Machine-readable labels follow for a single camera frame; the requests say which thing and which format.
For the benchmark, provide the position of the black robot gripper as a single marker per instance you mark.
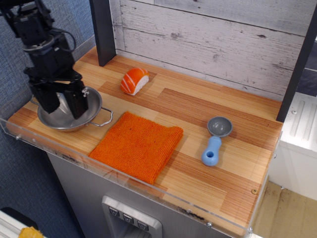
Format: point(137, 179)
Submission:
point(52, 72)

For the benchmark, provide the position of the stainless steel bowl with handles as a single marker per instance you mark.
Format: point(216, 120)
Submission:
point(62, 118)

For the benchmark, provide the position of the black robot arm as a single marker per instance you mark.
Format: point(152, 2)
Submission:
point(30, 21)

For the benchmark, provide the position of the toy salmon nigiri sushi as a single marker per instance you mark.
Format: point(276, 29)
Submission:
point(134, 80)

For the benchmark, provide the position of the orange folded cloth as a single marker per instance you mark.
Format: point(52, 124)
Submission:
point(138, 147)

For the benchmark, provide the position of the grey cabinet with button panel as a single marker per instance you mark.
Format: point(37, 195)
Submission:
point(106, 207)

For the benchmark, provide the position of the yellow object bottom left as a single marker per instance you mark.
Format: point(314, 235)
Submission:
point(30, 232)

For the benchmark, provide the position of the blue grey toy scoop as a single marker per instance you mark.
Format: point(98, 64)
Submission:
point(218, 127)

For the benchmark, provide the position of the white toy sink counter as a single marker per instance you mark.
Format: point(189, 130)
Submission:
point(294, 162)

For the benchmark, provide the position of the clear acrylic guard rail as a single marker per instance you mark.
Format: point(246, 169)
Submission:
point(223, 197)

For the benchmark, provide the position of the right dark vertical post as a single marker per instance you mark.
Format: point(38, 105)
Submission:
point(299, 68)

